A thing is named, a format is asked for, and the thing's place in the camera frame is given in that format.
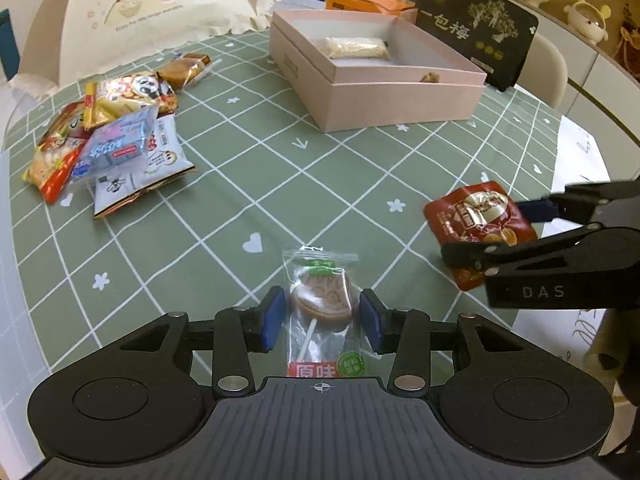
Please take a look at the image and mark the dark red snack packet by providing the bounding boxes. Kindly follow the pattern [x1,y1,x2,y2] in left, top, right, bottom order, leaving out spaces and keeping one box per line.
[423,180,539,293]

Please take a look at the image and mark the lollipop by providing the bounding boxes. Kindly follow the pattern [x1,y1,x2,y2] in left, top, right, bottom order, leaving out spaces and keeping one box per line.
[282,246,366,379]

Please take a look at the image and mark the yellow panda snack bag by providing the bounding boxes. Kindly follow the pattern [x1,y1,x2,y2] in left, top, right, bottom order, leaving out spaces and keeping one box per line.
[84,70,178,130]

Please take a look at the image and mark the beige chair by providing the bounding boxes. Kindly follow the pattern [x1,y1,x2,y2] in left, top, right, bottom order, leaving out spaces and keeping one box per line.
[516,34,568,108]

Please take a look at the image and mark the green grid tablecloth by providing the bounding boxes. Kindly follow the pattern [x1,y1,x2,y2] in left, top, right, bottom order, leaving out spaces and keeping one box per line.
[1,34,561,408]

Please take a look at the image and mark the rabbit figurine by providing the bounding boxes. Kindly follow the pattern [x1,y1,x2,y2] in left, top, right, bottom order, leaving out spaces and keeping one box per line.
[564,0,612,46]

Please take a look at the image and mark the black gift box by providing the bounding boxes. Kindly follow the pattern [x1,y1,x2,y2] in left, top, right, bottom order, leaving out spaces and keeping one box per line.
[416,0,539,91]

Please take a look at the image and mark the white orange snack bag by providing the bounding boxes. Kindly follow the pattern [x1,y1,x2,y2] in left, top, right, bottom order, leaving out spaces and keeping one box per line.
[93,115,196,219]

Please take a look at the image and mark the pink cardboard box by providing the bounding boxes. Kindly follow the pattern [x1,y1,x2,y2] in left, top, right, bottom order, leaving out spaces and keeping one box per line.
[269,10,486,132]

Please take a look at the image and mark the blue pink snack packet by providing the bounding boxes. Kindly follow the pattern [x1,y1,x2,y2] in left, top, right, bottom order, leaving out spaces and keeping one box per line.
[70,106,158,184]

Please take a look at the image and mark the red yellow snack bag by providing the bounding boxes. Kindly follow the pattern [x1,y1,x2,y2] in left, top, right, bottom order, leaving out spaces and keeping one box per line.
[22,101,91,205]

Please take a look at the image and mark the cream snack pack in box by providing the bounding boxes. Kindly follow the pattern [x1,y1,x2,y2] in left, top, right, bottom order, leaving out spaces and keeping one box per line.
[318,37,390,60]

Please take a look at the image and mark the brown wrapped pastry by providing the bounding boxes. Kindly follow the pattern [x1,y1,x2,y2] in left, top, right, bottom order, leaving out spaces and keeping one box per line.
[157,53,213,91]

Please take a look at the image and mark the orange carton box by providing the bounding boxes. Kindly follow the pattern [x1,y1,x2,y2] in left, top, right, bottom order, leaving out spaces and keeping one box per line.
[326,0,418,23]

